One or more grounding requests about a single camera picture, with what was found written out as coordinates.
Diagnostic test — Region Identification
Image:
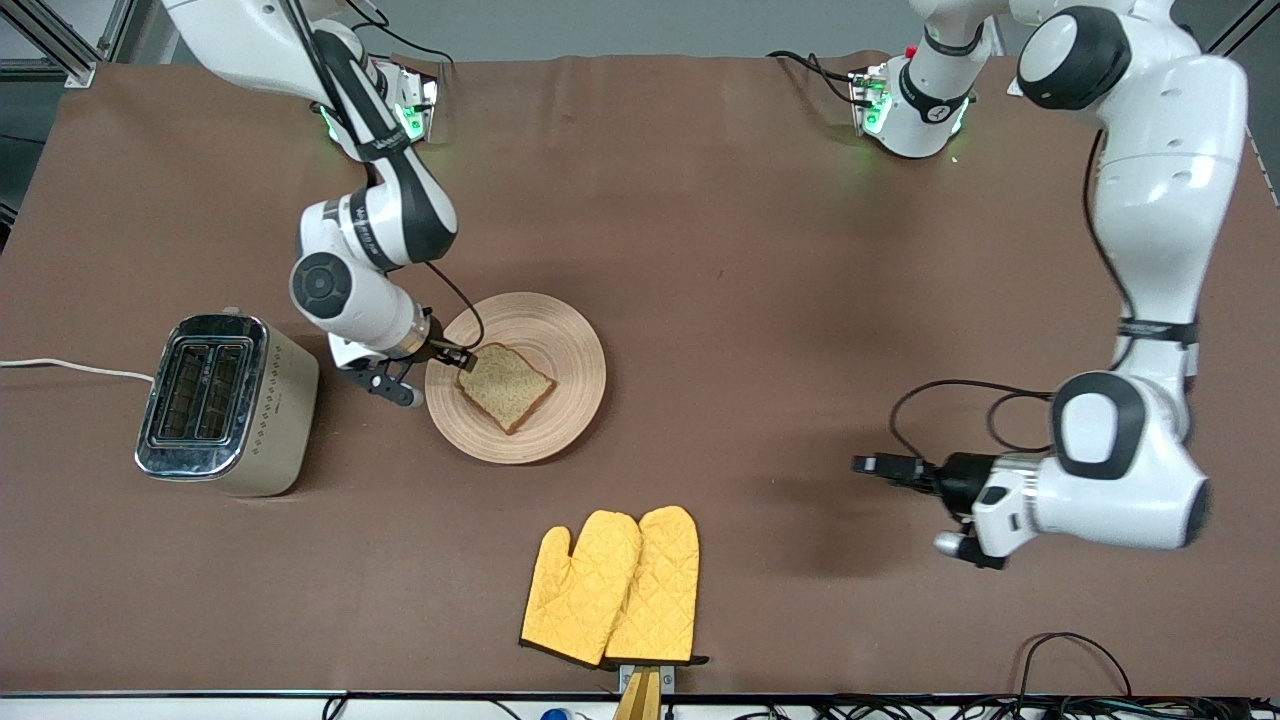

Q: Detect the brown bread slice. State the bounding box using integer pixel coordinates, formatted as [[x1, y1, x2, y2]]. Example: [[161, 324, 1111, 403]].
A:
[[456, 343, 557, 435]]

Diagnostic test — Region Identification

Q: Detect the round wooden plate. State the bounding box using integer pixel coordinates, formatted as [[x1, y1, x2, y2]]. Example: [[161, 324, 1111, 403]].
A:
[[424, 291, 607, 465]]

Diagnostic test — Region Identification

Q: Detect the chrome two-slot toaster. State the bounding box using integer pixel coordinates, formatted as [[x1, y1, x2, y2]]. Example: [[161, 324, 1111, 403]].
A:
[[135, 308, 321, 498]]

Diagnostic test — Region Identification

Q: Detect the yellow quilted oven mitt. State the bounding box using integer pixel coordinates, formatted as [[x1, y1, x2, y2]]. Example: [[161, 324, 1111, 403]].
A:
[[519, 511, 643, 668], [603, 505, 709, 668]]

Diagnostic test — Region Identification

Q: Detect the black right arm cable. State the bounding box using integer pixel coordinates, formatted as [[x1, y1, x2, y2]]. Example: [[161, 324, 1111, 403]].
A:
[[285, 0, 487, 353]]

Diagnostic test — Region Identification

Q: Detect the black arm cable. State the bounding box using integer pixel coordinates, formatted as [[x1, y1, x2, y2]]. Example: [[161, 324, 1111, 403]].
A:
[[285, 0, 487, 353], [888, 130, 1136, 463]]

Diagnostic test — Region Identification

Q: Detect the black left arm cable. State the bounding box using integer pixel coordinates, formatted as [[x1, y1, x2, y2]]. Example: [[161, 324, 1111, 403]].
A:
[[888, 130, 1136, 463]]

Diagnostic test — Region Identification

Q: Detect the black cable loop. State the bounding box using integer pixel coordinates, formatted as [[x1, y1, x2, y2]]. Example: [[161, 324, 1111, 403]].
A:
[[1018, 631, 1136, 701]]

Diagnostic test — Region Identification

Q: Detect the black floor cable bundle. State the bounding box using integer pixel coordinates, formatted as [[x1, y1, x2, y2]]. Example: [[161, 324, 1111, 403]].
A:
[[700, 695, 1280, 720]]

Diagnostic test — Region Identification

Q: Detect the black right base cable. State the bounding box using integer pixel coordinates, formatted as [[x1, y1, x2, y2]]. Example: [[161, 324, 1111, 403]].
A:
[[345, 0, 456, 66]]

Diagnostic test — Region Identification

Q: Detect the black base cable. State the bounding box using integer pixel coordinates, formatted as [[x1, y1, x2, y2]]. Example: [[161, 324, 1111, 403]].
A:
[[345, 0, 456, 66], [768, 48, 863, 103]]

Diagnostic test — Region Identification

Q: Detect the grey metal bracket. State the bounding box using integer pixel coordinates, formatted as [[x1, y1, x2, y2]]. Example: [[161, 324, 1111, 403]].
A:
[[618, 663, 676, 696]]

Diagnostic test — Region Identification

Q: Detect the white toaster power cable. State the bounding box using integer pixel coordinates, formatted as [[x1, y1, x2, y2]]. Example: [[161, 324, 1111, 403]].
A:
[[0, 358, 156, 384]]

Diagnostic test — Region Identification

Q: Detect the black left base cable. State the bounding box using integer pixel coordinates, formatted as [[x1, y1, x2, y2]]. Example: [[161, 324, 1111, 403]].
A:
[[768, 48, 863, 103]]

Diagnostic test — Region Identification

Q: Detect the aluminium frame profile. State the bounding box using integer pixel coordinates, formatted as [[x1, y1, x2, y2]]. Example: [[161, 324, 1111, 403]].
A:
[[0, 0, 141, 86]]

